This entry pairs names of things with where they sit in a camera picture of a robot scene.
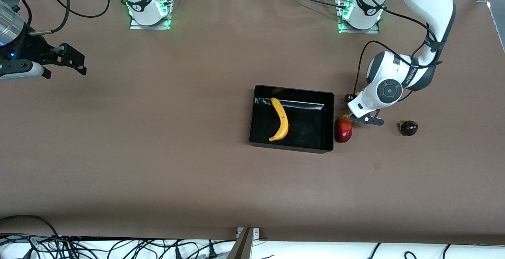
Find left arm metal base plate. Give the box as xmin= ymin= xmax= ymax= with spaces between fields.
xmin=337 ymin=0 xmax=380 ymax=34

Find yellow banana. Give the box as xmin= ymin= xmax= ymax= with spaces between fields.
xmin=269 ymin=98 xmax=289 ymax=142

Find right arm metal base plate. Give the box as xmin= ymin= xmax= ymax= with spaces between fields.
xmin=129 ymin=0 xmax=171 ymax=30

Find small metal bracket plate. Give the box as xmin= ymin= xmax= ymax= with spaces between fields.
xmin=236 ymin=227 xmax=260 ymax=239

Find black rectangular plastic tray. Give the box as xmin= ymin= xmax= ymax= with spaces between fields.
xmin=249 ymin=85 xmax=335 ymax=154

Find black looped floor cable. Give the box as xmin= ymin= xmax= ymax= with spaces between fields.
xmin=0 ymin=215 xmax=60 ymax=240

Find black cable with metal plug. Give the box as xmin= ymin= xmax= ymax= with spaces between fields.
xmin=28 ymin=0 xmax=71 ymax=36

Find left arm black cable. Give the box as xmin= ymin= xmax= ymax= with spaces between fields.
xmin=353 ymin=0 xmax=443 ymax=98

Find dark metal bar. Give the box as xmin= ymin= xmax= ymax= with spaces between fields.
xmin=227 ymin=227 xmax=254 ymax=259

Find red yellow mango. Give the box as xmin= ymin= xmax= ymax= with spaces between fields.
xmin=335 ymin=114 xmax=353 ymax=143

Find dark purple eggplant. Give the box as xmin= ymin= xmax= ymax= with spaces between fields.
xmin=398 ymin=120 xmax=419 ymax=136

